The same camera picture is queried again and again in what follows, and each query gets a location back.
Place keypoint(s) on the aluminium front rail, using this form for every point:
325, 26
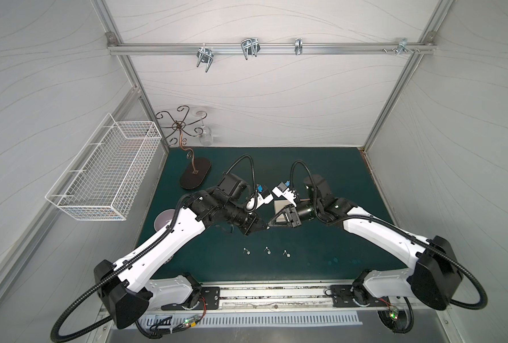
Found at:
300, 295

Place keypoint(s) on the black metal jewelry stand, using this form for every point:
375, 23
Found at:
181, 130

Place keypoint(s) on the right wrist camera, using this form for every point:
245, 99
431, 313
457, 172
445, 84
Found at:
284, 190

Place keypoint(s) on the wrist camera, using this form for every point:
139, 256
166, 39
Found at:
284, 190
262, 196

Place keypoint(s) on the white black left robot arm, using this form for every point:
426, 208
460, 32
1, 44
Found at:
137, 268

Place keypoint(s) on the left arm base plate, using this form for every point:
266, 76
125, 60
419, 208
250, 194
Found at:
205, 297

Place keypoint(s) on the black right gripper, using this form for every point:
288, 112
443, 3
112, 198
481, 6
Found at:
292, 216

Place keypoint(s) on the green table mat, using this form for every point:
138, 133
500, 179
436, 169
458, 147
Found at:
318, 251

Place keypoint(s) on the clear glass cup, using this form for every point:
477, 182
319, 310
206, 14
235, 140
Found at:
205, 137

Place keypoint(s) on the purple plate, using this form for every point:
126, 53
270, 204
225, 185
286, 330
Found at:
163, 219

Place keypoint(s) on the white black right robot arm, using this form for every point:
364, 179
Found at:
431, 272

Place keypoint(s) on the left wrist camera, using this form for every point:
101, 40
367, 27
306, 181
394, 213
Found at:
262, 196

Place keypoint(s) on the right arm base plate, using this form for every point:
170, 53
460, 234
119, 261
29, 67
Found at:
347, 295

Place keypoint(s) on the white wire basket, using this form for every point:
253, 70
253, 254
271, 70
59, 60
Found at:
103, 179

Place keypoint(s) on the aluminium crossbar rail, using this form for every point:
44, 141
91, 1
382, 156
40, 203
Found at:
281, 49

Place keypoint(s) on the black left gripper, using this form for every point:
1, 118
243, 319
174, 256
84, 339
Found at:
249, 223

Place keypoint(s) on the white vented cable duct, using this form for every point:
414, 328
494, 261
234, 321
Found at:
280, 319

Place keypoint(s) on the metal clamp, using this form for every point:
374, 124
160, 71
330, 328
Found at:
250, 47
298, 46
205, 56
402, 48

